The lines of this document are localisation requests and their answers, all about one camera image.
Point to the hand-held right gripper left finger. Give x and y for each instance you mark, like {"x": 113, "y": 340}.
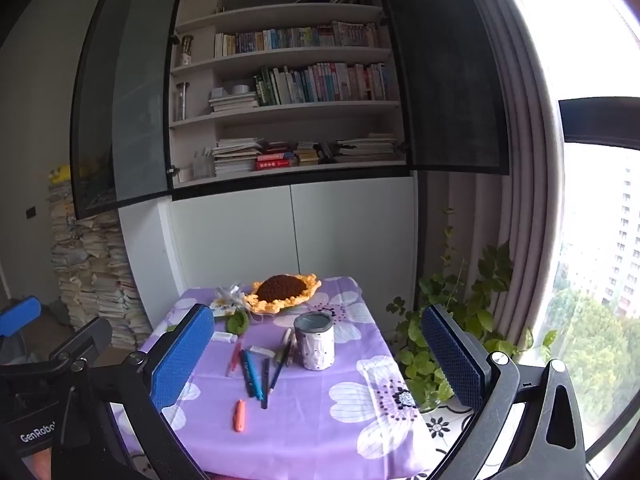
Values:
{"x": 180, "y": 355}

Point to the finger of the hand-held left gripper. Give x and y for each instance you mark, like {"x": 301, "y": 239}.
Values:
{"x": 87, "y": 342}
{"x": 20, "y": 316}

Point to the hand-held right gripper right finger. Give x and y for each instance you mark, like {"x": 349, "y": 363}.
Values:
{"x": 455, "y": 355}

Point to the clear plastic clip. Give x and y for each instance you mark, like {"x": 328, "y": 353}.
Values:
{"x": 225, "y": 337}

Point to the dark teal pen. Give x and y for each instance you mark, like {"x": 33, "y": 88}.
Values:
{"x": 246, "y": 375}

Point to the blue pen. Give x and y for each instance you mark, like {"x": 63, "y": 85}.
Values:
{"x": 254, "y": 377}

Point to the white eraser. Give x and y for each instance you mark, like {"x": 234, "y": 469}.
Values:
{"x": 261, "y": 351}

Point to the black pen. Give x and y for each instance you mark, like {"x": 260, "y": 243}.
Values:
{"x": 266, "y": 385}

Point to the dark pencil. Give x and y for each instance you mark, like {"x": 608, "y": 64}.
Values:
{"x": 281, "y": 367}

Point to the patterned pink white pen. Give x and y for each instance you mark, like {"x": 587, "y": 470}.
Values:
{"x": 287, "y": 342}

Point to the dotted pen holder cup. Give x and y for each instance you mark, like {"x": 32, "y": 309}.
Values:
{"x": 314, "y": 347}

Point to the green potted plant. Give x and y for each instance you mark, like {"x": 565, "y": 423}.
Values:
{"x": 450, "y": 320}

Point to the paper gift tag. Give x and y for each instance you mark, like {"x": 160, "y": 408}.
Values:
{"x": 221, "y": 306}

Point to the black white floral cloth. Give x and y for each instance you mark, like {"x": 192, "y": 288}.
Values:
{"x": 450, "y": 427}

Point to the floor stacks of papers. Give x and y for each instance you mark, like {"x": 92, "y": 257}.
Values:
{"x": 95, "y": 270}

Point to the crochet sunflower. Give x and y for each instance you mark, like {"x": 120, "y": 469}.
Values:
{"x": 282, "y": 287}

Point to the purple floral tablecloth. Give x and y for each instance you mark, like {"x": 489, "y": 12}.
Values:
{"x": 310, "y": 410}

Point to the yellow plush toy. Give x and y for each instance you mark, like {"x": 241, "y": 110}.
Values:
{"x": 60, "y": 174}

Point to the window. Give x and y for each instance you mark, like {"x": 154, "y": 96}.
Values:
{"x": 595, "y": 240}

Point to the grey pink curtain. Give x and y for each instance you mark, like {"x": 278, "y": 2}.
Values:
{"x": 520, "y": 160}

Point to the stack of white magazines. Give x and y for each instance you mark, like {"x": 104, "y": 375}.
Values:
{"x": 237, "y": 157}

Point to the red books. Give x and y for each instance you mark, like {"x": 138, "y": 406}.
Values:
{"x": 275, "y": 162}

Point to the wide stack of books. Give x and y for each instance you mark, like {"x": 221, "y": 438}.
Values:
{"x": 365, "y": 149}

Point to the small stack of books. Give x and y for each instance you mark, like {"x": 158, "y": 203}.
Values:
{"x": 306, "y": 154}

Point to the dark glass cabinet door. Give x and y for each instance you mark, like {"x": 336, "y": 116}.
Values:
{"x": 130, "y": 100}
{"x": 445, "y": 70}

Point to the stack of white books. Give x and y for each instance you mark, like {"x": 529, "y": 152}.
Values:
{"x": 232, "y": 101}

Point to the row of colourful books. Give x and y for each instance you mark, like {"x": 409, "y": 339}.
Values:
{"x": 320, "y": 85}
{"x": 300, "y": 39}

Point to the black wall switch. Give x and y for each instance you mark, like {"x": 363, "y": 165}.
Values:
{"x": 31, "y": 212}

